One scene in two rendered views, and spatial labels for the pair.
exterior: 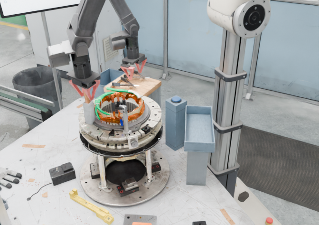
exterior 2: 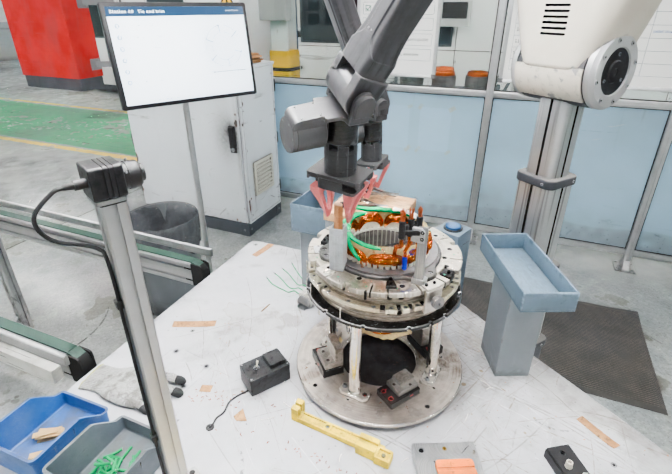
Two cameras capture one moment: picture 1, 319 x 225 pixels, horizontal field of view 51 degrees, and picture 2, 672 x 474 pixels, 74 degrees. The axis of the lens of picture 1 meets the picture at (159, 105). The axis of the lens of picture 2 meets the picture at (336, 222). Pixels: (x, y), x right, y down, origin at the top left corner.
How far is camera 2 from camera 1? 0.51 m
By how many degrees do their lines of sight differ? 8
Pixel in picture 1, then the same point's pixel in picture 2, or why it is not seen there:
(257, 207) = not seen: hidden behind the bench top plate
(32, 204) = (220, 438)
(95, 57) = (242, 189)
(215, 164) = not seen: hidden behind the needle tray
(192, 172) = (508, 352)
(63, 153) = (253, 333)
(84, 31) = (379, 65)
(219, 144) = not seen: hidden behind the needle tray
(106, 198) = (363, 413)
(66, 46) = (325, 106)
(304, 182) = (589, 358)
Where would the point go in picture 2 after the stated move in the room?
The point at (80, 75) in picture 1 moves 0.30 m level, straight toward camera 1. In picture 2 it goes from (340, 169) to (442, 254)
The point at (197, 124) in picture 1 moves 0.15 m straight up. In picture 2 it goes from (511, 264) to (524, 204)
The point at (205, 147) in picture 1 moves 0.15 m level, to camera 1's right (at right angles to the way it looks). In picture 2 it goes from (561, 303) to (633, 297)
